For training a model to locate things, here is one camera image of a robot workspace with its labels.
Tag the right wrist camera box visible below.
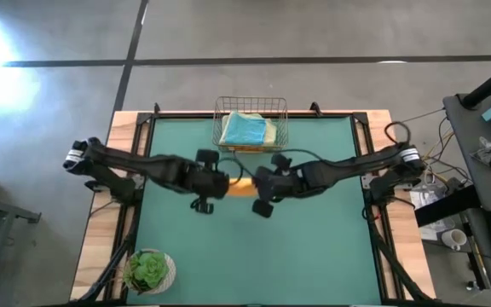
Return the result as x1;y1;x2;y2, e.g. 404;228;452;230
251;198;274;219

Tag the teal table mat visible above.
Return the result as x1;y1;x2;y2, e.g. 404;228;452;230
126;117;383;306

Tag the black rig strut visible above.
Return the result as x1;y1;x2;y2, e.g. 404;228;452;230
362;204;428;304
72;204;144;304

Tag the metal wire basket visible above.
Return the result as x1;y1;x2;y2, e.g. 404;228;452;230
211;96;290;154

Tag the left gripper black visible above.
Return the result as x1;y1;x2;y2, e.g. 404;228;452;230
183;148;232;200

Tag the teal microfiber towel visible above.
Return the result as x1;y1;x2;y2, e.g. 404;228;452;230
223;111;268;147

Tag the potted green succulent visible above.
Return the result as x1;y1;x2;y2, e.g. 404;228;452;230
122;248;177;296

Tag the orange microfiber towel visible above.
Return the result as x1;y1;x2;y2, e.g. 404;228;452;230
226;177;258;198

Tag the white mug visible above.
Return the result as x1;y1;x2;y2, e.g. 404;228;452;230
441;229;468;252

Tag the yellow microfiber towel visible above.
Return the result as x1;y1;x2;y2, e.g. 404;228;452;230
222;144;274;154

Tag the pale green microfiber towel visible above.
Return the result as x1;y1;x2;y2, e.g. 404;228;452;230
219;111;278;147

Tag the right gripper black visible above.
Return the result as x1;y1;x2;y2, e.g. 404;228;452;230
253;153;310;202

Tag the grey desk frame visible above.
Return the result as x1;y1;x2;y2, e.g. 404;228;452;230
0;191;42;225

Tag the black table frame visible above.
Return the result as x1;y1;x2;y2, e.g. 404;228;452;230
104;101;400;306

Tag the black pole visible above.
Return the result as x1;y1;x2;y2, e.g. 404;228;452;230
460;57;491;108

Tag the grey desk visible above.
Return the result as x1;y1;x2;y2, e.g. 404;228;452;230
441;91;491;214

